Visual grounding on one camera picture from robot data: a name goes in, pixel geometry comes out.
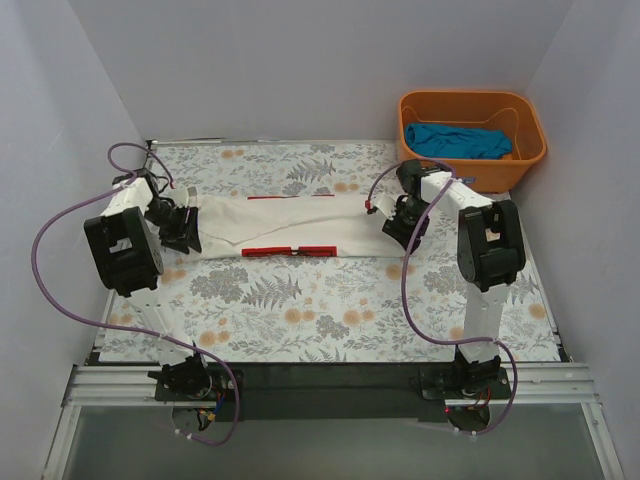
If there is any white t shirt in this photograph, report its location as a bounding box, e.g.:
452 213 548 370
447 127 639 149
183 194 405 261

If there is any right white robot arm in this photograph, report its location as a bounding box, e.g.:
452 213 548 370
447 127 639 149
373 160 526 398

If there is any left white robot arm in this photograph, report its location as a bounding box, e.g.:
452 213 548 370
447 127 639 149
84 168 213 400

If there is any blue t shirt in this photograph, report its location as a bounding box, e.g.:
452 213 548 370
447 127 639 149
404 123 513 160

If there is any floral table mat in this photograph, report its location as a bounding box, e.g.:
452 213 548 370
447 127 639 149
99 141 559 364

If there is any orange plastic basket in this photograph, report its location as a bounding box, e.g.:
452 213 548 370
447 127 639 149
396 90 547 193

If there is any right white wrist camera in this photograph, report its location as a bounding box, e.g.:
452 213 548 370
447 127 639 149
365 194 396 220

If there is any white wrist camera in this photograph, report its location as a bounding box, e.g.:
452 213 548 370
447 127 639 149
171 186 198 207
365 194 396 220

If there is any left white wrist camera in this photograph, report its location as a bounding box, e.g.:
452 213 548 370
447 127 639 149
171 186 198 207

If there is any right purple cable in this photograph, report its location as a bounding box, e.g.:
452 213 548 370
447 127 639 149
367 157 518 437

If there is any purple cable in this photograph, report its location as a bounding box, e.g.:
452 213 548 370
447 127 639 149
30 142 244 447
367 157 518 437

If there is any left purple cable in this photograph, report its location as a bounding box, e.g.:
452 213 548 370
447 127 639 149
30 142 244 447

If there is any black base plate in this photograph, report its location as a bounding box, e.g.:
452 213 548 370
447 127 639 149
148 362 512 423

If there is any aluminium frame rail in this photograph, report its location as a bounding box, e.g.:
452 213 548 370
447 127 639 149
43 362 624 479

